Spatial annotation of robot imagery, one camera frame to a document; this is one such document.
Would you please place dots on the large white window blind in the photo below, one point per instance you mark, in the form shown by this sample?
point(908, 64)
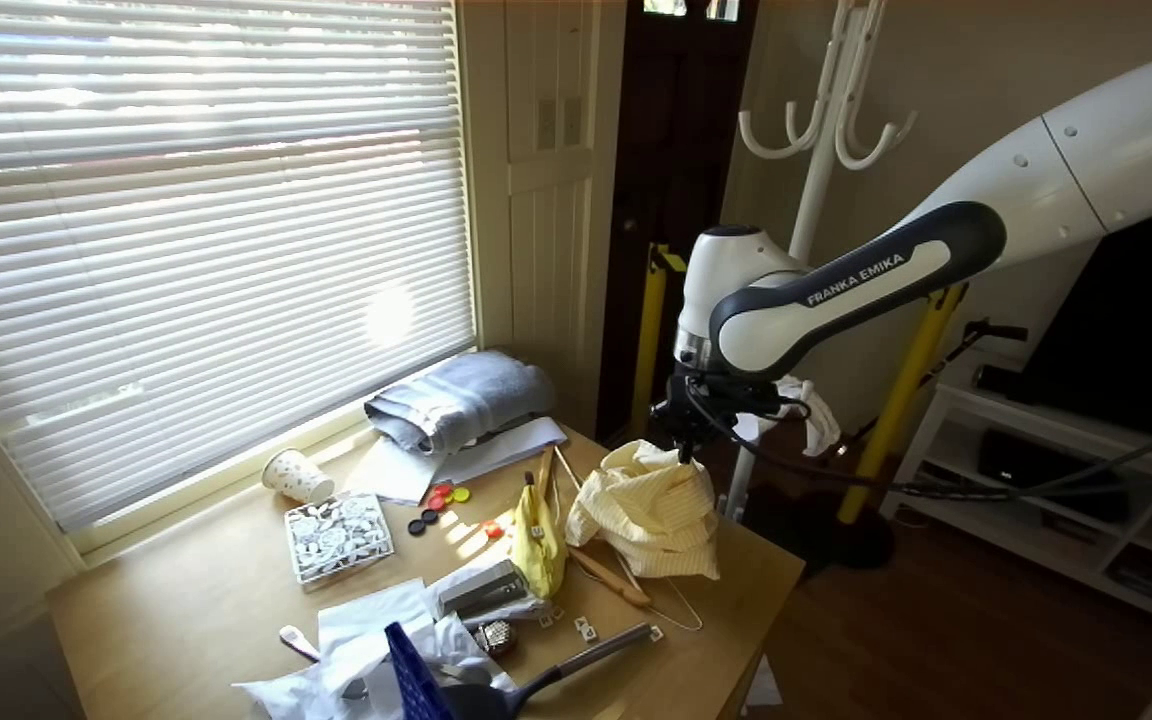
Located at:
point(202, 267)

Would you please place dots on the small metal clip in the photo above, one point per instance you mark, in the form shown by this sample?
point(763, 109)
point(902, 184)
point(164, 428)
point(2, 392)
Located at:
point(587, 628)

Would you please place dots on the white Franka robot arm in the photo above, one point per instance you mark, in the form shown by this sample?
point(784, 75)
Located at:
point(1111, 145)

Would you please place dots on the cream panelled door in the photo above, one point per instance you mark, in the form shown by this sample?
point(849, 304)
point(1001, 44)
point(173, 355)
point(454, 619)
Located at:
point(550, 201)

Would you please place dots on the black television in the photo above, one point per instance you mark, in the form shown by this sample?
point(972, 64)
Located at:
point(1136, 335)

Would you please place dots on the black media device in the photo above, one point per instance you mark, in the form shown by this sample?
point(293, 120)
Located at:
point(1050, 464)

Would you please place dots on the white shelf unit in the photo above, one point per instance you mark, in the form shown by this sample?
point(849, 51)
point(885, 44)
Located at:
point(949, 453)

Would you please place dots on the dark wooden door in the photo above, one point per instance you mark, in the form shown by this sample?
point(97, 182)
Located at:
point(683, 133)

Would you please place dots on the yellow banana toy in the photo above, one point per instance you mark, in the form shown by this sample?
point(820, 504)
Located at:
point(537, 544)

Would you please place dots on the white cloth on rack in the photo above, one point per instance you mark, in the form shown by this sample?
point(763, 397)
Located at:
point(819, 415)

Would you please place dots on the silver grey box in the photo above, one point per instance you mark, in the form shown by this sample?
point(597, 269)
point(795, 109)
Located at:
point(483, 595)

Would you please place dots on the crumpled white plastic bag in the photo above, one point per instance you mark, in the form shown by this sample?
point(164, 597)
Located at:
point(360, 632)

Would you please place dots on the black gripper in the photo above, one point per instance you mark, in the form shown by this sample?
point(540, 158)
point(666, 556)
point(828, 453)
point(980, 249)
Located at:
point(683, 415)

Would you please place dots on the folded grey towel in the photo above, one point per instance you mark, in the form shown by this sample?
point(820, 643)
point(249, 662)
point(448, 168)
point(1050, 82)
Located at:
point(460, 392)

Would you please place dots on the white paper cup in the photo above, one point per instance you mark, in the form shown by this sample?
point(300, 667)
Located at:
point(296, 479)

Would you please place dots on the large white paper sheet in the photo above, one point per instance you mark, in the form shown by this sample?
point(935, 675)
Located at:
point(391, 475)

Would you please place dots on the slanted yellow barrier post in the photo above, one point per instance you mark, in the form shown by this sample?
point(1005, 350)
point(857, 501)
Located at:
point(902, 400)

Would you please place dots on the white coat rack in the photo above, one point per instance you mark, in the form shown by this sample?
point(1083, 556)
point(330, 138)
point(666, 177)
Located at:
point(819, 201)

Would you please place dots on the white patterned box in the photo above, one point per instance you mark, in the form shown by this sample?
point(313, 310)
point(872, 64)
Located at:
point(336, 536)

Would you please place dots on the thin wooden stick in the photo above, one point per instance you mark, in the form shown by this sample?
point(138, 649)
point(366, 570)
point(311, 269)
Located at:
point(614, 583)

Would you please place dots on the pale yellow towel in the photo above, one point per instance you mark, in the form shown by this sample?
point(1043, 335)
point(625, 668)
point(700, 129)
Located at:
point(648, 513)

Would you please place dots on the yellow game token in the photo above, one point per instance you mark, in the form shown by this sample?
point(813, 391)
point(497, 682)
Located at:
point(460, 498)

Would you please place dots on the red game token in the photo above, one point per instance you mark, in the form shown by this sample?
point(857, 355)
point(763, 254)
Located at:
point(439, 498)

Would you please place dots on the short yellow barrier post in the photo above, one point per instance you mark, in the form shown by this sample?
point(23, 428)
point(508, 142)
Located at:
point(648, 345)

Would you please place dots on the yellow black caution tape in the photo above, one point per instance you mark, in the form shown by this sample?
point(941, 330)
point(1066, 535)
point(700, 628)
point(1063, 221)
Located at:
point(666, 256)

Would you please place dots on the black game token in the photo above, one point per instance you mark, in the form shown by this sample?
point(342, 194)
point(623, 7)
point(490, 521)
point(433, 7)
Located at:
point(418, 526)

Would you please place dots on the blue game grid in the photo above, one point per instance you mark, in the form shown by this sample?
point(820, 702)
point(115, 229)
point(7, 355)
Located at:
point(412, 682)

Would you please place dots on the black round post base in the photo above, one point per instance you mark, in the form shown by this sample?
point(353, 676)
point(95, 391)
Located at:
point(828, 540)

